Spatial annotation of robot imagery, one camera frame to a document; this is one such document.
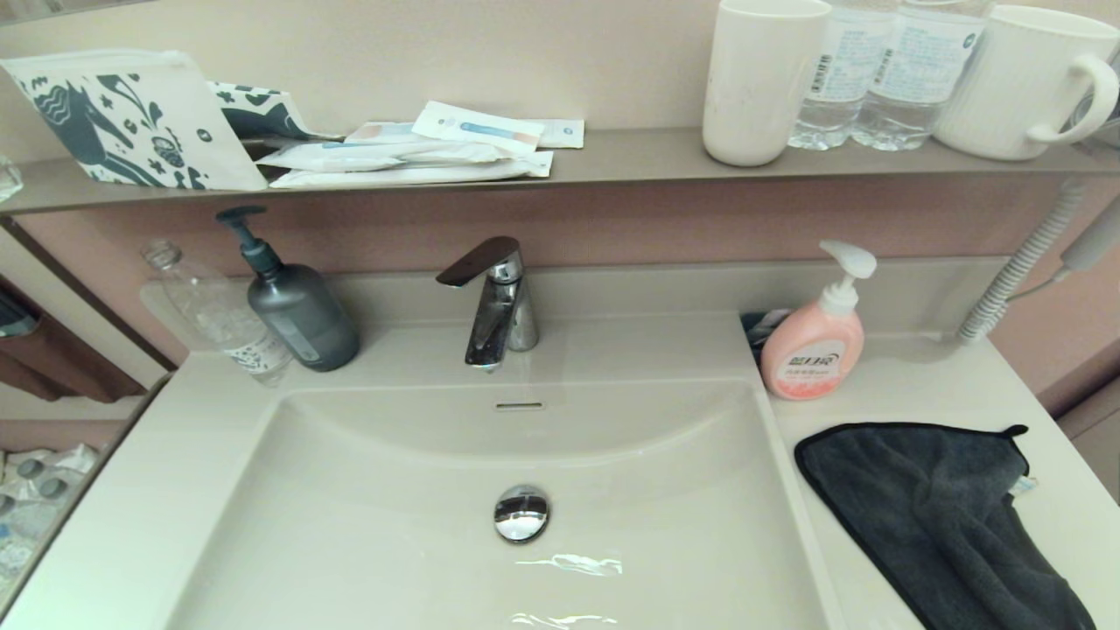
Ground small dark packet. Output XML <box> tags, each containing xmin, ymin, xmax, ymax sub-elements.
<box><xmin>741</xmin><ymin>308</ymin><xmax>795</xmax><ymax>353</ymax></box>

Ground grey pump dispenser bottle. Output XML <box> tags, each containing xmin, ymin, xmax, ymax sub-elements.
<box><xmin>216</xmin><ymin>206</ymin><xmax>361</xmax><ymax>373</ymax></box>

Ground clear water bottle white label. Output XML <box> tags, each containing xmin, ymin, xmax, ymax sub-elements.
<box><xmin>787</xmin><ymin>0</ymin><xmax>902</xmax><ymax>151</ymax></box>
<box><xmin>850</xmin><ymin>0</ymin><xmax>994</xmax><ymax>151</ymax></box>

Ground white ribbed mug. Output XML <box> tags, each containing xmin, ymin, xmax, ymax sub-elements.
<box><xmin>932</xmin><ymin>4</ymin><xmax>1120</xmax><ymax>161</ymax></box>

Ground white coiled cord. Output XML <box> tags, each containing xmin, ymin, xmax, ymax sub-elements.
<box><xmin>956</xmin><ymin>179</ymin><xmax>1089</xmax><ymax>344</ymax></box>

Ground chrome faucet lever handle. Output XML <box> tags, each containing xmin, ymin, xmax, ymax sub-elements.
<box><xmin>436</xmin><ymin>236</ymin><xmax>523</xmax><ymax>288</ymax></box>

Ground white ceramic sink basin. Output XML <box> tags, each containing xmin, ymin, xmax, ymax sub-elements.
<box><xmin>166</xmin><ymin>378</ymin><xmax>841</xmax><ymax>630</ymax></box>

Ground white packet with blue toothbrush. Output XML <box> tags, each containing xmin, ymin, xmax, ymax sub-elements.
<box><xmin>411</xmin><ymin>101</ymin><xmax>545</xmax><ymax>157</ymax></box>

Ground chrome sink faucet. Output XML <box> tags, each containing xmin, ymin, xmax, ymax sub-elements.
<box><xmin>464</xmin><ymin>254</ymin><xmax>539</xmax><ymax>373</ymax></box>

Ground grey wall shelf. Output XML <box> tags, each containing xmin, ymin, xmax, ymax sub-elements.
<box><xmin>0</xmin><ymin>127</ymin><xmax>1120</xmax><ymax>217</ymax></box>

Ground long white plastic packet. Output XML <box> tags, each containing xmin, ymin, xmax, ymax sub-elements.
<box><xmin>254</xmin><ymin>138</ymin><xmax>513</xmax><ymax>172</ymax></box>

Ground clear empty plastic bottle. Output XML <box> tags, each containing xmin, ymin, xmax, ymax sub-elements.
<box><xmin>140</xmin><ymin>239</ymin><xmax>294</xmax><ymax>388</ymax></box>

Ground chrome drain stopper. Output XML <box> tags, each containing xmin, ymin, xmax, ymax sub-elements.
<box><xmin>493</xmin><ymin>484</ymin><xmax>551</xmax><ymax>545</ymax></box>

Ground pink hand soap pump bottle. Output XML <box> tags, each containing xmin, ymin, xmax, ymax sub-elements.
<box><xmin>759</xmin><ymin>240</ymin><xmax>878</xmax><ymax>402</ymax></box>

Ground large white teal print pouch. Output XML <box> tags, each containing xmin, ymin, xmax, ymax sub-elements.
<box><xmin>0</xmin><ymin>48</ymin><xmax>268</xmax><ymax>192</ymax></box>

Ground dark grey microfibre cloth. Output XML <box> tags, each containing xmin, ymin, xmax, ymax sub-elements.
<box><xmin>794</xmin><ymin>422</ymin><xmax>1099</xmax><ymax>630</ymax></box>

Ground grey blue object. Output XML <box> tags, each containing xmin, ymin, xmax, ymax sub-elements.
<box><xmin>0</xmin><ymin>289</ymin><xmax>38</xmax><ymax>338</ymax></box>

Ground white packet with peach print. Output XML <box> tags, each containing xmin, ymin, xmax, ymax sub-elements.
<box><xmin>344</xmin><ymin>122</ymin><xmax>438</xmax><ymax>145</ymax></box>

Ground white plain tumbler cup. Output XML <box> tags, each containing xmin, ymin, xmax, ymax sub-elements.
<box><xmin>702</xmin><ymin>0</ymin><xmax>832</xmax><ymax>167</ymax></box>

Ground small white teal print pouch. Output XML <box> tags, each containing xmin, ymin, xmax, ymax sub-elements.
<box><xmin>206</xmin><ymin>81</ymin><xmax>342</xmax><ymax>143</ymax></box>

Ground plastic wrapped bottle pack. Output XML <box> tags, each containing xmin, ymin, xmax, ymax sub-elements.
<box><xmin>0</xmin><ymin>442</ymin><xmax>102</xmax><ymax>596</ymax></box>

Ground small white square packet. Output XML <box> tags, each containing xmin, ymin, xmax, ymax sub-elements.
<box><xmin>534</xmin><ymin>119</ymin><xmax>585</xmax><ymax>149</ymax></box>

